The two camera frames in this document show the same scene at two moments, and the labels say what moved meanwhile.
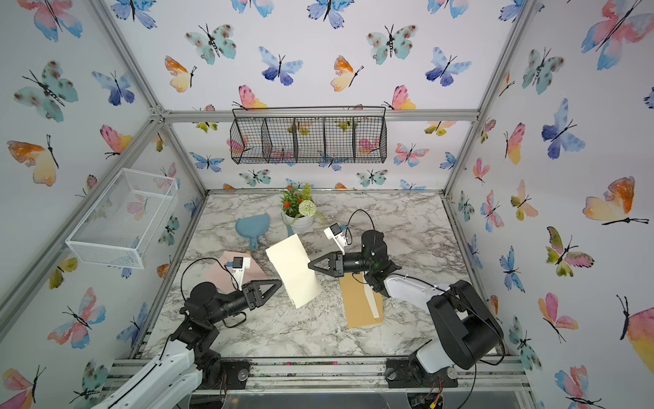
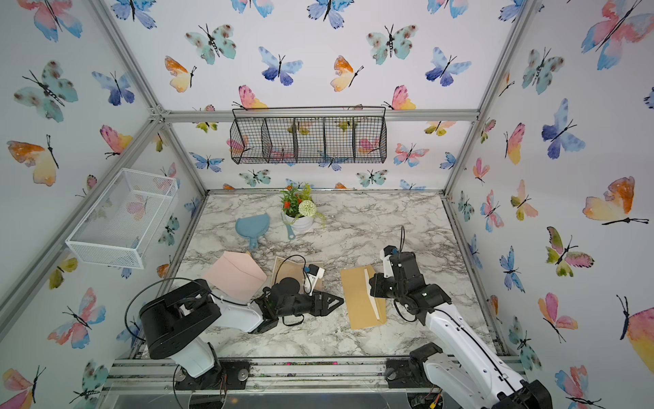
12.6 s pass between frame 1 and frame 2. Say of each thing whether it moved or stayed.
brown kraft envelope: stayed
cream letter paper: moved
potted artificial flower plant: stayed
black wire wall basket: stayed
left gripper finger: moved
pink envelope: stayed
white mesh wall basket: stayed
